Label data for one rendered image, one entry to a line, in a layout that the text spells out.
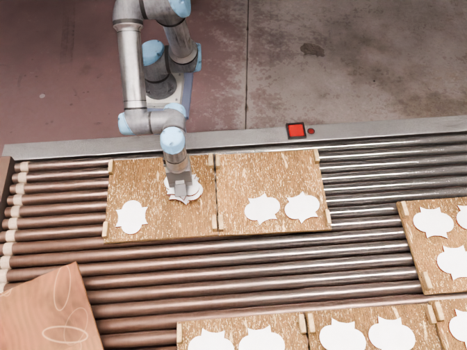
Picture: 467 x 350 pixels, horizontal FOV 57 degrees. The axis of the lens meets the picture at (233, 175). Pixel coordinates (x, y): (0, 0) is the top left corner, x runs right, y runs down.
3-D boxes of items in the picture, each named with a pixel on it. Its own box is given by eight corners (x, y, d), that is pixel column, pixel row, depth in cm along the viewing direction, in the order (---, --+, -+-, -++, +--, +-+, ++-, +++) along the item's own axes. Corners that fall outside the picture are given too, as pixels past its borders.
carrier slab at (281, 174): (215, 156, 173) (215, 154, 171) (315, 151, 174) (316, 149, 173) (219, 237, 155) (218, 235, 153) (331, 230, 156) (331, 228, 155)
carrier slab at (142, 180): (111, 162, 171) (110, 160, 170) (212, 155, 173) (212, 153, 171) (104, 244, 153) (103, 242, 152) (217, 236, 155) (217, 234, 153)
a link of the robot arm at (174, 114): (151, 102, 142) (149, 128, 137) (184, 100, 142) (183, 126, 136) (156, 117, 149) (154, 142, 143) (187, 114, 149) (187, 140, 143)
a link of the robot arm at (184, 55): (169, 53, 186) (137, -29, 133) (203, 51, 186) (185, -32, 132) (169, 78, 184) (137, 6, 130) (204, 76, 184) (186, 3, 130)
